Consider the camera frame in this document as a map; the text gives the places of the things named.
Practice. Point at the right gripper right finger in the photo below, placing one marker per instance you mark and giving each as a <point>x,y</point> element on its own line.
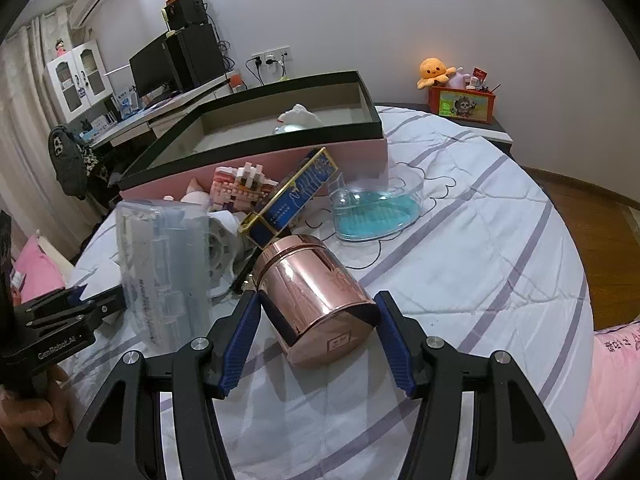
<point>513,436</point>

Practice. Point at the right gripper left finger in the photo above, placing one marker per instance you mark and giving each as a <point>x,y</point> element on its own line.
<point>120,435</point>

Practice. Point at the dental flossers clear box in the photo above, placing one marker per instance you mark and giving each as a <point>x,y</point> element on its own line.
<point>164,262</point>

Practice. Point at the rose gold metal canister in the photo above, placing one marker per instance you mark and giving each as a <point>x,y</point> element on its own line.
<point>318,310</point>

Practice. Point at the pink block toy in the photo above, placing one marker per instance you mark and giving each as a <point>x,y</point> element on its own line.
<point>239,188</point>

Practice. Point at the clear heart dish blue base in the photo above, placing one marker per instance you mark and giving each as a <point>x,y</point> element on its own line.
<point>366,209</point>

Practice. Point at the white cat figurine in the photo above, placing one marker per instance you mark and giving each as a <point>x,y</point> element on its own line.
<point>296,119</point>

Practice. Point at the person left hand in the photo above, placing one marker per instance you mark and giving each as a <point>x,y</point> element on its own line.
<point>52,411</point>

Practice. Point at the pink bed blanket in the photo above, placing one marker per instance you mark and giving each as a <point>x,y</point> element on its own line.
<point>612,402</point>

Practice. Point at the beige curtain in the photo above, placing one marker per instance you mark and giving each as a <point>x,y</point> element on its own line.
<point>30,193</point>

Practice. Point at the striped white table cloth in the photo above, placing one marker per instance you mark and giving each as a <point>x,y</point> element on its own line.
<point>489,266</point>

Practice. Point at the dark hanging jacket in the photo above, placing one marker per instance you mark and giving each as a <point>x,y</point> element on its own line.
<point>73,161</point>

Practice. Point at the white desk with drawers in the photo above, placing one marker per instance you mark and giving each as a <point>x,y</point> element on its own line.
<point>159,118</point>

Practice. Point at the blue gold toothpaste box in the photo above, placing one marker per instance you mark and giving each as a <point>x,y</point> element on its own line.
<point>270,217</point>

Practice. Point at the black computer monitor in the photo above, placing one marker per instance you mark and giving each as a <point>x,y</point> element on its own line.
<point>151,69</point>

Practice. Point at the orange cap bottle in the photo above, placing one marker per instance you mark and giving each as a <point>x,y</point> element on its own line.
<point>236,83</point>

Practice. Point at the pink storage box black rim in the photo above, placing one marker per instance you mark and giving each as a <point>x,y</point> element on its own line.
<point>236,129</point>

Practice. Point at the black computer tower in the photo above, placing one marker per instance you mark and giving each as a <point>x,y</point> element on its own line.
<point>194,56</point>

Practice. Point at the orange cartoon storage box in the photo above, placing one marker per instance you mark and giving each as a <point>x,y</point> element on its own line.
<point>471,105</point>

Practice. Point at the black speaker box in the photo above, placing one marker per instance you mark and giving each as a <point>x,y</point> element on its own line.
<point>185,13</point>

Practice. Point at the orange octopus plush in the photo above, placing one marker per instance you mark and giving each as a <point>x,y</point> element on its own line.
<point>434,71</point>

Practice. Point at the white wall cabinet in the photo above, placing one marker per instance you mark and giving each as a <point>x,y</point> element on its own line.
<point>78,81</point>

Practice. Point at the wall power socket strip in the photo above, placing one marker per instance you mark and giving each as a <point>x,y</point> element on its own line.
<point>280,54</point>

